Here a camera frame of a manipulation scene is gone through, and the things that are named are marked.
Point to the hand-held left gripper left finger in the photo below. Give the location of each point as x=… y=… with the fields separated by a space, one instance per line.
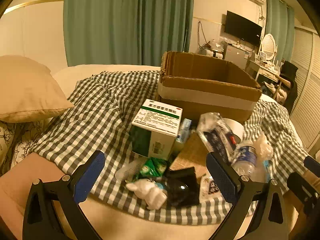
x=91 y=177

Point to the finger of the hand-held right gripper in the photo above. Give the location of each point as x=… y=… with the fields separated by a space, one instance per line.
x=311 y=163
x=301 y=186

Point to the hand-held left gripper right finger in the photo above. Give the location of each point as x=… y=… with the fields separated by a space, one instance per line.
x=222 y=177

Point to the brown cardboard box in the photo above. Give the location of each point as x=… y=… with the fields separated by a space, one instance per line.
x=207 y=95

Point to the clear plastic bottle blue label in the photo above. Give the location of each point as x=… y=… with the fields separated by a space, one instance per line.
x=246 y=158

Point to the translucent white comb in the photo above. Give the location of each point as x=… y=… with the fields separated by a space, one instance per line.
x=127 y=171

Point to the tan printed flat box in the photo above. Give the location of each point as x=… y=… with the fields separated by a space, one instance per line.
x=191 y=152

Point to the black glossy packet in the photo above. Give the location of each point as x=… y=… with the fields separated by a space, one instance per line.
x=182 y=187

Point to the crinkled clear plastic packet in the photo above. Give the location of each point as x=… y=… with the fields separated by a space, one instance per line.
x=215 y=132

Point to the crumpled white plastic bag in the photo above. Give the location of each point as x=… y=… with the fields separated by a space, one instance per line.
x=263 y=146

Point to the white tape roll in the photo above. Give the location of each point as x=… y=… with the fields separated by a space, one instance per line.
x=236 y=127

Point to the white animal figurine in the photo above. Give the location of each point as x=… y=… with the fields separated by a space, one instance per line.
x=150 y=192

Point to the blue tissue pack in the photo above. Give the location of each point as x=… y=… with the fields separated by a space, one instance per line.
x=185 y=128

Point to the green sachet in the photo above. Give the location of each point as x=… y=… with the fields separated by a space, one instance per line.
x=152 y=167

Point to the grey white checked blanket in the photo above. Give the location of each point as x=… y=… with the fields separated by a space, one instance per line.
x=100 y=110

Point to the floral bed sheet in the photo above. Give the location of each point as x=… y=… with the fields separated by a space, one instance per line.
x=17 y=140

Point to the white louvred wardrobe doors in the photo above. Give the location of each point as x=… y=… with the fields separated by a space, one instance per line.
x=306 y=80

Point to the white green medicine box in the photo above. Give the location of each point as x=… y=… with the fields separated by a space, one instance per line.
x=160 y=122

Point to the wooden chair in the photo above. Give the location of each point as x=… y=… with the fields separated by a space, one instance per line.
x=281 y=85

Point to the black clothing on chair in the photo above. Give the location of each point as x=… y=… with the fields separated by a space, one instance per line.
x=290 y=75

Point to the white dressing table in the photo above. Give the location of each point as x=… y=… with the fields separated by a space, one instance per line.
x=268 y=71

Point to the cream pillow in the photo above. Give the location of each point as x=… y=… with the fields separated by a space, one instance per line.
x=27 y=90

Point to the grey mini fridge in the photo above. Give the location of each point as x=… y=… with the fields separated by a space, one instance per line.
x=235 y=55

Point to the white oval table mirror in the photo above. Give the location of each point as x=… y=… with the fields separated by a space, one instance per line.
x=268 y=46

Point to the narrow green curtain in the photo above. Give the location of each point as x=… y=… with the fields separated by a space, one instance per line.
x=277 y=22

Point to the black wall television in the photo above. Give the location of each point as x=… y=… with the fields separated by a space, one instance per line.
x=241 y=27

